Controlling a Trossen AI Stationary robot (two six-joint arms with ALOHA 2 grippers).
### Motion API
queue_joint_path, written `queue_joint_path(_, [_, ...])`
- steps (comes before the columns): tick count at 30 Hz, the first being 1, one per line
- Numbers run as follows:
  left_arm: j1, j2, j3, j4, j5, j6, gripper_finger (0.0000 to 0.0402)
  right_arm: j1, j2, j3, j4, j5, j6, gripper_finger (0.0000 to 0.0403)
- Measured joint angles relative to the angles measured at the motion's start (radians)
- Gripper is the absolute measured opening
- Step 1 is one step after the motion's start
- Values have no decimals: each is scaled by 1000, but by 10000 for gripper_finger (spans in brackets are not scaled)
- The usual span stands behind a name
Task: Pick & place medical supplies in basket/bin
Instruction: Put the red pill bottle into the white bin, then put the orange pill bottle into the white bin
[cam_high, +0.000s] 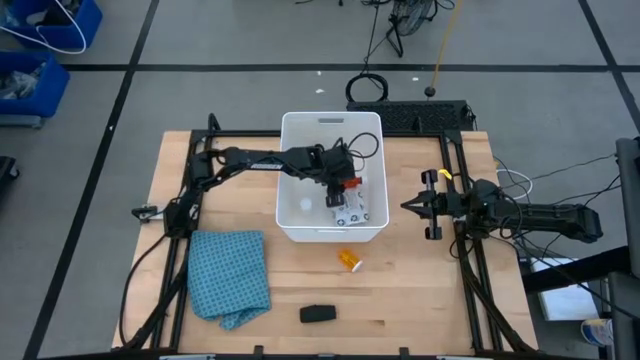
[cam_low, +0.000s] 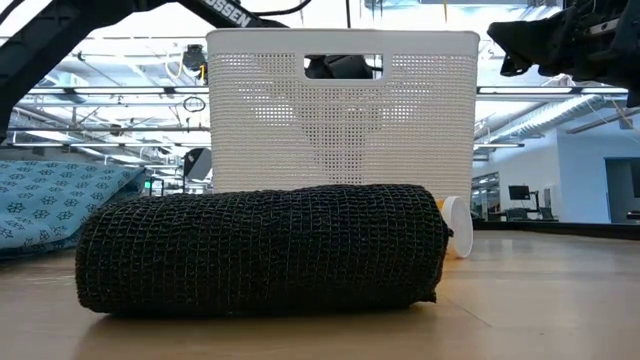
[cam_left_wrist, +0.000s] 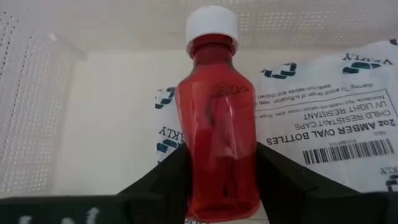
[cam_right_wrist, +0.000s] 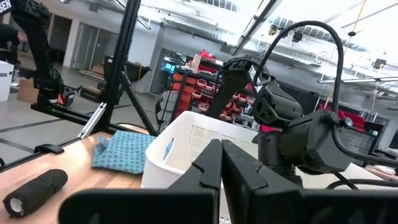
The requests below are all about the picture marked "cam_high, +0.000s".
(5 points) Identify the blue patterned cloth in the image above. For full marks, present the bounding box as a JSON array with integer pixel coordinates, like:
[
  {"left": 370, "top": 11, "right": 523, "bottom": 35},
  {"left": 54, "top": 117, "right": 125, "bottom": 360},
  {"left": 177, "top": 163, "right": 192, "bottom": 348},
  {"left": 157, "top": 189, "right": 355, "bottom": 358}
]
[{"left": 186, "top": 229, "right": 273, "bottom": 332}]

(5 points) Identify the black wire stand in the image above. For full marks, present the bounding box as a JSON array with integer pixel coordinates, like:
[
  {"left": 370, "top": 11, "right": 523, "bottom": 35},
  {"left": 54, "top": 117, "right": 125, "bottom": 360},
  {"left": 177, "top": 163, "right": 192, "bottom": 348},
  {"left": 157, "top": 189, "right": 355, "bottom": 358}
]
[{"left": 385, "top": 0, "right": 457, "bottom": 59}]

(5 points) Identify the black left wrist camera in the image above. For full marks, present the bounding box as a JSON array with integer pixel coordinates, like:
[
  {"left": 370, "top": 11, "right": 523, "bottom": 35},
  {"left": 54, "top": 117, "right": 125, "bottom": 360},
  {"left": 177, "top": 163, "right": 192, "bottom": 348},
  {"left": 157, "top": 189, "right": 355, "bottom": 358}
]
[{"left": 327, "top": 146, "right": 357, "bottom": 171}]

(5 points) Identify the white printed plastic package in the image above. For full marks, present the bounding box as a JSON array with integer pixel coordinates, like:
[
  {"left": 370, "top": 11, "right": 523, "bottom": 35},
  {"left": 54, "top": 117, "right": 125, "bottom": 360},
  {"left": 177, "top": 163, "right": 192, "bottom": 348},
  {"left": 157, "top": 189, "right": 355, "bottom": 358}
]
[{"left": 331, "top": 189, "right": 372, "bottom": 229}]

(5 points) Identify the black table clamp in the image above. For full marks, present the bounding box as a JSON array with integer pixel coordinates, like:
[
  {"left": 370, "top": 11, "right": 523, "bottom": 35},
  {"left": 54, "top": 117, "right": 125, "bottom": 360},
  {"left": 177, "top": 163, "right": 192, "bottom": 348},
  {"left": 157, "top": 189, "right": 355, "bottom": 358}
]
[{"left": 131, "top": 203, "right": 164, "bottom": 225}]

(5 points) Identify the grey metal post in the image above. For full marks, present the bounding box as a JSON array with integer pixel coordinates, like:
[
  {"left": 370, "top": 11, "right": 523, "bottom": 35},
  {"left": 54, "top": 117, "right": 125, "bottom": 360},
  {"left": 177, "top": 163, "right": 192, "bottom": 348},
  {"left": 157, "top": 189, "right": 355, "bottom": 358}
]
[{"left": 606, "top": 137, "right": 640, "bottom": 360}]

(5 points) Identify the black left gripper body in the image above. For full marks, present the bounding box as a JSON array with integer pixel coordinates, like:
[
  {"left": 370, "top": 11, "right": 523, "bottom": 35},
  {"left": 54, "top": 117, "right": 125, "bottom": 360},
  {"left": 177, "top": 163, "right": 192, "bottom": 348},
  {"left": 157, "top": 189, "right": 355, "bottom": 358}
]
[{"left": 313, "top": 147, "right": 357, "bottom": 197}]

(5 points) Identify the white looped cable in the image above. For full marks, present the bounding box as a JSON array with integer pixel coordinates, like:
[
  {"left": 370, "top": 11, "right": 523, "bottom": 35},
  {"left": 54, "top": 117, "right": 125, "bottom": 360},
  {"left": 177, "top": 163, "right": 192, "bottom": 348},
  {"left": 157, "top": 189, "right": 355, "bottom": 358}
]
[{"left": 493, "top": 158, "right": 535, "bottom": 201}]

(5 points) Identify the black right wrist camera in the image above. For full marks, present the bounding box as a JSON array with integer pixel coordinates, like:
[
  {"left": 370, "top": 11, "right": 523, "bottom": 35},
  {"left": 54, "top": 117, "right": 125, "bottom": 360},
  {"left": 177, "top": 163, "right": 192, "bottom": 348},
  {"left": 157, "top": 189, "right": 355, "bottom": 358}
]
[{"left": 469, "top": 178, "right": 504, "bottom": 204}]

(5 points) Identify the coiled black cable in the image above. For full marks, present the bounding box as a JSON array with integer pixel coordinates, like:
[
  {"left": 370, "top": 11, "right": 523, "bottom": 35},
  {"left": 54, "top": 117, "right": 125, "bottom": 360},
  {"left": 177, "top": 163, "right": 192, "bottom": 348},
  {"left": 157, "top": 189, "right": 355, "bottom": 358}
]
[{"left": 344, "top": 0, "right": 390, "bottom": 105}]

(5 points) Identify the orange pill bottle white cap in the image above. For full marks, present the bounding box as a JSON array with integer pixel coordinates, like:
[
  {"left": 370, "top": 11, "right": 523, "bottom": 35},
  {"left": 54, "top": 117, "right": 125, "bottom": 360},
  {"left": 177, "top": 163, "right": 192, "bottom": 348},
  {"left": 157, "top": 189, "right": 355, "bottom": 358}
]
[{"left": 337, "top": 248, "right": 365, "bottom": 274}]

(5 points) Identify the black bandage roll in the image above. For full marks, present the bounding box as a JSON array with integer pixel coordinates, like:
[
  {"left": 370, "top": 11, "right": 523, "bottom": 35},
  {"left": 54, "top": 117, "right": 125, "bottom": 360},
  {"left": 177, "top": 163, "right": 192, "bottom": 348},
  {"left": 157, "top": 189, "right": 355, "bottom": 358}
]
[{"left": 298, "top": 303, "right": 338, "bottom": 325}]

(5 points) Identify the yellow pole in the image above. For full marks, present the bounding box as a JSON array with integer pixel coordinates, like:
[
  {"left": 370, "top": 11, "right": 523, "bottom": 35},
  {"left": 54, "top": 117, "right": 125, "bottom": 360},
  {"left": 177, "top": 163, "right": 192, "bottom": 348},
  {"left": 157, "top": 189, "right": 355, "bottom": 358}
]
[{"left": 423, "top": 0, "right": 464, "bottom": 98}]

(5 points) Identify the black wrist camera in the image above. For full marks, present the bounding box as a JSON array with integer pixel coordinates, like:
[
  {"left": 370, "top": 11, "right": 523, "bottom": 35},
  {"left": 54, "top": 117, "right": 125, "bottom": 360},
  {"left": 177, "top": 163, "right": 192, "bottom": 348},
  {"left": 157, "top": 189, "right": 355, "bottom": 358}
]
[
  {"left": 327, "top": 146, "right": 357, "bottom": 171},
  {"left": 469, "top": 178, "right": 504, "bottom": 204}
]

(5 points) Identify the white blue paper cup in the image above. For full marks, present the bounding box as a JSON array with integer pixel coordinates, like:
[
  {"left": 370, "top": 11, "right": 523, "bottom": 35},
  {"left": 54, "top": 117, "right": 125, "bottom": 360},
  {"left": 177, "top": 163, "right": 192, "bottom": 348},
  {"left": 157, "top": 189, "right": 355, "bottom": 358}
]
[{"left": 580, "top": 317, "right": 614, "bottom": 347}]

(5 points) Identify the white flat box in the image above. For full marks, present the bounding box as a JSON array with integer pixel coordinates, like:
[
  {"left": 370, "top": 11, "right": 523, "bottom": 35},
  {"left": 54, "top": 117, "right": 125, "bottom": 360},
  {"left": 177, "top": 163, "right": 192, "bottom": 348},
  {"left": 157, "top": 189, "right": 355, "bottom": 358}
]
[{"left": 528, "top": 257, "right": 601, "bottom": 322}]

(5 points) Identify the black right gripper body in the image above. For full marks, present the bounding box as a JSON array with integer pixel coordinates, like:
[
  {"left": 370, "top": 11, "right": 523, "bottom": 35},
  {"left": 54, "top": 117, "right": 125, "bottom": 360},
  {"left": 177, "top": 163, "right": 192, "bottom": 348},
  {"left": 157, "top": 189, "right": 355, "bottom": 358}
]
[{"left": 422, "top": 169, "right": 471, "bottom": 241}]

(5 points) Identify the black metal rig frame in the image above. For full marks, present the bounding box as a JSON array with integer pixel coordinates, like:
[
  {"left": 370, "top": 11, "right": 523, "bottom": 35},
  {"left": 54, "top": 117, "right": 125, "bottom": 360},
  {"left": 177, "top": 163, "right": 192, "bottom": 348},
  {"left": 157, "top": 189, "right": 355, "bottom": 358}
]
[{"left": 119, "top": 112, "right": 541, "bottom": 357}]

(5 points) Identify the clear plastic bag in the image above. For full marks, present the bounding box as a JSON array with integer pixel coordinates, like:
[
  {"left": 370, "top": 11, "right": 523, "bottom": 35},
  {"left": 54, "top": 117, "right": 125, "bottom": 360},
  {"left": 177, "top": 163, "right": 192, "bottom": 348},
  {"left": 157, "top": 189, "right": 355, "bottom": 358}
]
[{"left": 0, "top": 69, "right": 39, "bottom": 100}]

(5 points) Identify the blue plastic bin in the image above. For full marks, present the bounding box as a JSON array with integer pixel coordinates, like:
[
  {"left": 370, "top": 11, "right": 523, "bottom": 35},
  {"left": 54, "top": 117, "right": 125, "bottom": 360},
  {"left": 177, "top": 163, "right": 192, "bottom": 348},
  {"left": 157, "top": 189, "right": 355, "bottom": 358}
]
[
  {"left": 0, "top": 52, "right": 71, "bottom": 119},
  {"left": 0, "top": 0, "right": 104, "bottom": 51}
]

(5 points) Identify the white perforated plastic basket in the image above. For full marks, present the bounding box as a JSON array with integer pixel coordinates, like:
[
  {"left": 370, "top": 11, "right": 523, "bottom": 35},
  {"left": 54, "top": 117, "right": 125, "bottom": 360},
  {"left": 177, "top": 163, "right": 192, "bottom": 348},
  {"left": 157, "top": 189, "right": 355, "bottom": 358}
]
[{"left": 274, "top": 110, "right": 391, "bottom": 244}]

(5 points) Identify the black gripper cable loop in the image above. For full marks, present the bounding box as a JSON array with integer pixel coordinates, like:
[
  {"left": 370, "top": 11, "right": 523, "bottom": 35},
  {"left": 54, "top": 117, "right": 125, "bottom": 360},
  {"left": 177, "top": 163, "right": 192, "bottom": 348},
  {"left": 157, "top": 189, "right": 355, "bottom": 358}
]
[{"left": 346, "top": 131, "right": 380, "bottom": 161}]

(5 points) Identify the black perforated panel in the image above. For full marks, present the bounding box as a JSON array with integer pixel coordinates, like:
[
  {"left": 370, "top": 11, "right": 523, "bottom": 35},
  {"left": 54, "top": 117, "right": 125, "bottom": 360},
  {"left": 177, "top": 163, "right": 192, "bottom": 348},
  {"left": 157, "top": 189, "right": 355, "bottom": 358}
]
[{"left": 346, "top": 99, "right": 474, "bottom": 135}]

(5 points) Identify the black metal beam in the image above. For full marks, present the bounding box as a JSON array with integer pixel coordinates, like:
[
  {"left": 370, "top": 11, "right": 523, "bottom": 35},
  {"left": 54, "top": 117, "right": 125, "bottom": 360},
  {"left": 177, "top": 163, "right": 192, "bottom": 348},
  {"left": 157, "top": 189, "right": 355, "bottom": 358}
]
[{"left": 522, "top": 244, "right": 632, "bottom": 295}]

